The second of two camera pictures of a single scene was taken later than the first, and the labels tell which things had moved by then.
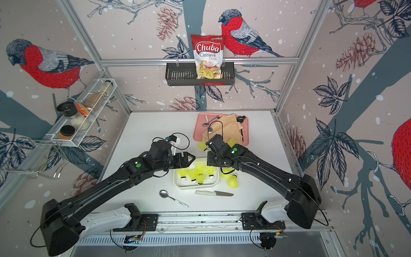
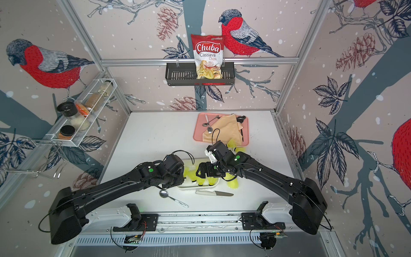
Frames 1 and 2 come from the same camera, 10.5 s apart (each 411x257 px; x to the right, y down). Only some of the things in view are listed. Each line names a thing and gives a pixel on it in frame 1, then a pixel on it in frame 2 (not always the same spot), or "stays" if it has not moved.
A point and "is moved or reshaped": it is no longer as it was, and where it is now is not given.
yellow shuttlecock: (211, 170) is moved or reshaped
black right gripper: (208, 159) to (207, 166)
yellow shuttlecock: (192, 173) stays
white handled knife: (213, 193) stays
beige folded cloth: (227, 127) stays
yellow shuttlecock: (231, 142) stays
